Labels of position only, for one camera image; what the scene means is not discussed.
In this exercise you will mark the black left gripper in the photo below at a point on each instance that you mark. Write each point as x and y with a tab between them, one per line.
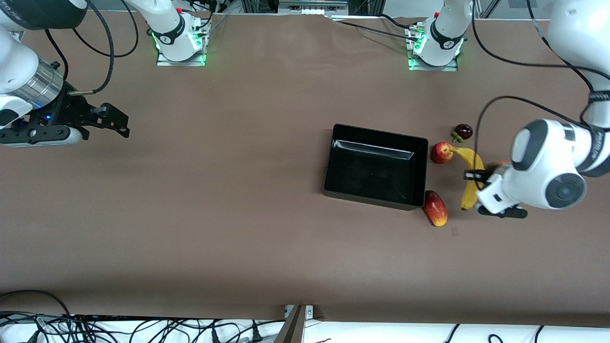
480	176

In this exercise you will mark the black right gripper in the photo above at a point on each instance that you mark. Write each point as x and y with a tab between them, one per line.
68	112

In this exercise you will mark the yellow banana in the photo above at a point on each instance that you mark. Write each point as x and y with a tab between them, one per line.
469	195

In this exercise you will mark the red yellow apple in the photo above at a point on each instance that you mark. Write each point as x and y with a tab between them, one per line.
441	153

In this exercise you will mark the black plastic box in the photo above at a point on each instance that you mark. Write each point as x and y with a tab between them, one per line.
376	171

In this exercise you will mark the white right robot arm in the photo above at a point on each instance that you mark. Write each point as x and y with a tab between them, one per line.
14	62

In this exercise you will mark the dark purple mangosteen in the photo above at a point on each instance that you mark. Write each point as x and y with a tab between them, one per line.
463	131

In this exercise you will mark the red yellow mango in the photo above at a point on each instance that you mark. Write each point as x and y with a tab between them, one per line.
435	208

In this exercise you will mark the dark slanted beam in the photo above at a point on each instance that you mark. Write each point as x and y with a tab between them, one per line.
290	328

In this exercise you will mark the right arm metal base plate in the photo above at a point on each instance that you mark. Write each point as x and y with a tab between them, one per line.
181	63

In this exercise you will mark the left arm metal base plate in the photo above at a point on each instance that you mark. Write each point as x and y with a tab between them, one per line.
431	68

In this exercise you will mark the small metal table bracket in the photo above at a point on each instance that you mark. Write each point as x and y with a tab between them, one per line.
310	311

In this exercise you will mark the aluminium frame rack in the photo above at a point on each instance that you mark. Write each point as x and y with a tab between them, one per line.
310	5

